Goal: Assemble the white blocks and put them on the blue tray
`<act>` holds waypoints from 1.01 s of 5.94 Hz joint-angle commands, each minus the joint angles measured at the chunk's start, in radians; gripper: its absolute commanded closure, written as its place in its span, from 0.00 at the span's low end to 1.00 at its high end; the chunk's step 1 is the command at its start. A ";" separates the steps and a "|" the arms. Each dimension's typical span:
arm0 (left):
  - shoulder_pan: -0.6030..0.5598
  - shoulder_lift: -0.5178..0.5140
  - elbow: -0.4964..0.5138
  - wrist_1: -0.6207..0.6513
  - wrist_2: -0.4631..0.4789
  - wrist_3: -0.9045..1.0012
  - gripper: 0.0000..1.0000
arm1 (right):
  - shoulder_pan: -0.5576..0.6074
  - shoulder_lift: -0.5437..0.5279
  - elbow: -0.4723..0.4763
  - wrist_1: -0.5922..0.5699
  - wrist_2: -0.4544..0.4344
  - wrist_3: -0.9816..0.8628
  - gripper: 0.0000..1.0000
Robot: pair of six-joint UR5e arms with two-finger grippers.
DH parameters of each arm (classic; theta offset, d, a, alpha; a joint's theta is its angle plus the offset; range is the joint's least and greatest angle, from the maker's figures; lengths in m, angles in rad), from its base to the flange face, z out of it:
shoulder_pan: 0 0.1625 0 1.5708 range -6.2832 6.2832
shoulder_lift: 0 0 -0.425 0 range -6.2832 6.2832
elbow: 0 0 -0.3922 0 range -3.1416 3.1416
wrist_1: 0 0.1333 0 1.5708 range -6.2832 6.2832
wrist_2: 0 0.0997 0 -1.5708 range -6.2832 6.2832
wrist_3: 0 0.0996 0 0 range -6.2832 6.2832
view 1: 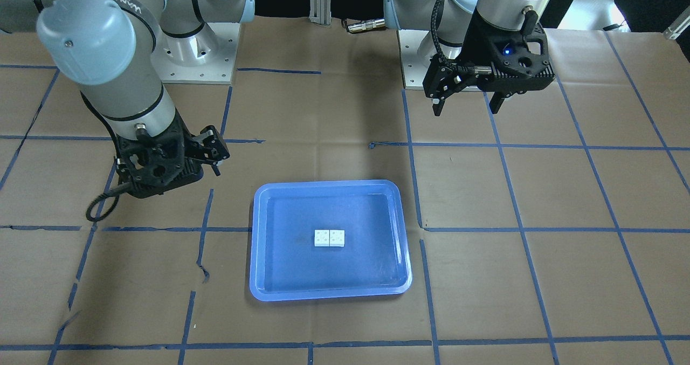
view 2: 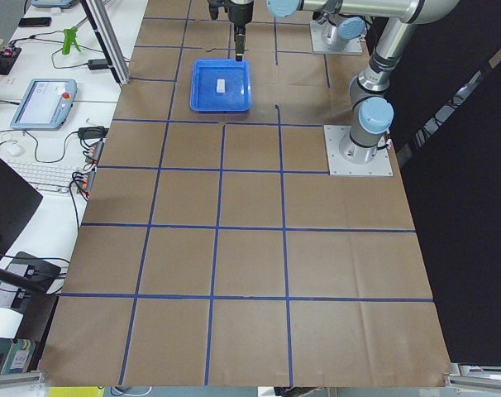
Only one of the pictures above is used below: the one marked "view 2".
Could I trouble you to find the white computer mouse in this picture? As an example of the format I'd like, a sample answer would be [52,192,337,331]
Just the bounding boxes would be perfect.
[7,143,25,157]

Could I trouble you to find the white keyboard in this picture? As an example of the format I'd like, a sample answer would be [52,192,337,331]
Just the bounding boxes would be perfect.
[7,159,87,194]

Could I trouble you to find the blue plastic tray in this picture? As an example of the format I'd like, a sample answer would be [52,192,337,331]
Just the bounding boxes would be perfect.
[189,58,252,112]

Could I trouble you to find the black smartphone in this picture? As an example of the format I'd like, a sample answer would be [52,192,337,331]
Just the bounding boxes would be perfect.
[18,17,52,28]

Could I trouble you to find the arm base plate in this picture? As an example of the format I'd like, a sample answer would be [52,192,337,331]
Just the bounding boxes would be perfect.
[309,18,365,55]
[323,125,394,177]

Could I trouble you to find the green handled reacher grabber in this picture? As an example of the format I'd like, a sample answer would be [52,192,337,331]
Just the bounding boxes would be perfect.
[61,26,81,55]

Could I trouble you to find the black power adapter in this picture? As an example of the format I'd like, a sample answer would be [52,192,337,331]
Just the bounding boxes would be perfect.
[87,59,108,70]

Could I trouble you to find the aluminium frame post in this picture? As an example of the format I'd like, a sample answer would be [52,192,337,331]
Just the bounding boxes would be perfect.
[80,0,131,87]

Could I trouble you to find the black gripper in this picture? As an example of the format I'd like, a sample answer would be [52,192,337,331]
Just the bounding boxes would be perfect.
[227,0,254,62]
[208,0,227,20]

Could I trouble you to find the black monitor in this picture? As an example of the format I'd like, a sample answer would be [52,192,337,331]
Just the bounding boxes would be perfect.
[0,158,60,294]

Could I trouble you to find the teach pendant tablet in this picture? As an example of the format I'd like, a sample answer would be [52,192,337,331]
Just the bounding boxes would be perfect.
[10,79,78,130]

